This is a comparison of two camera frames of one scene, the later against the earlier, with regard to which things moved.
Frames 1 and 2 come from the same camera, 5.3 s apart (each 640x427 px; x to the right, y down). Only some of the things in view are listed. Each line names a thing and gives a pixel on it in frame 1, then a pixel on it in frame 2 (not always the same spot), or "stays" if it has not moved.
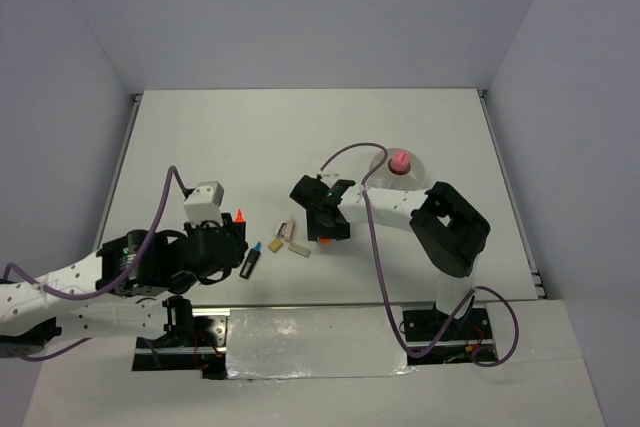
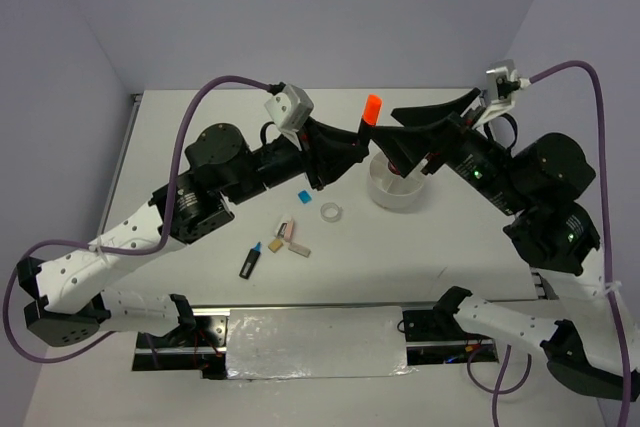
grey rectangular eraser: (300, 250) stays
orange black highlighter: (239, 226) -> (370, 117)
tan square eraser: (275, 245) stays
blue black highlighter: (251, 261) stays
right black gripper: (315, 230) -> (400, 143)
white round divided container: (402, 170) stays
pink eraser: (289, 229) stays
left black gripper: (192, 229) -> (317, 143)
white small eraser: (281, 229) stays
